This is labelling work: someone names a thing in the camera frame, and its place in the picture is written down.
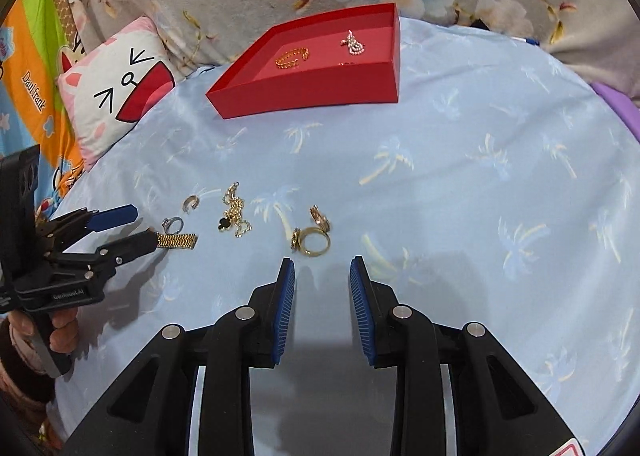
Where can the rose gold earrings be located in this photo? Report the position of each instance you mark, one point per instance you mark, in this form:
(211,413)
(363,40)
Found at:
(317,216)

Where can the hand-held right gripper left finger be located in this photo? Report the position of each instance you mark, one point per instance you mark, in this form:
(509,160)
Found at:
(284,306)

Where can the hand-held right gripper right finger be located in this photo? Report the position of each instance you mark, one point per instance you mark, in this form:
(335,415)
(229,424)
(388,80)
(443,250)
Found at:
(361,306)

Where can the white pink cartoon pillow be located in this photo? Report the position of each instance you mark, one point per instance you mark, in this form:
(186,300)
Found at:
(110,86)

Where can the person's left hand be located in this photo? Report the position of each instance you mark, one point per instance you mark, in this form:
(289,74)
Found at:
(62,336)

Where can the colourful cartoon printed sheet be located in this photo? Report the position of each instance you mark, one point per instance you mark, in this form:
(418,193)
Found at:
(30,61)

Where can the light blue palm print sheet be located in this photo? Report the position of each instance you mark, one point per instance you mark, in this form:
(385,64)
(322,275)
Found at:
(450,186)

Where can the purple cloth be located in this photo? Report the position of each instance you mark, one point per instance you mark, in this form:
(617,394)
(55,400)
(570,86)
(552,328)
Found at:
(620,101)

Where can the person's left forearm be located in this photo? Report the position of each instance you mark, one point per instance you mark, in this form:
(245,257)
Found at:
(20,386)

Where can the small dark blue object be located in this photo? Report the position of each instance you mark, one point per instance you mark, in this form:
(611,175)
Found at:
(529,41)

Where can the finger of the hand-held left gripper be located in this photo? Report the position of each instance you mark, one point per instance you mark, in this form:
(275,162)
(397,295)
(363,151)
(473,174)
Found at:
(112,217)
(135,245)

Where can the red jewelry box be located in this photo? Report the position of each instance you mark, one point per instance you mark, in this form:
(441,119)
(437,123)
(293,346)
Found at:
(310,96)

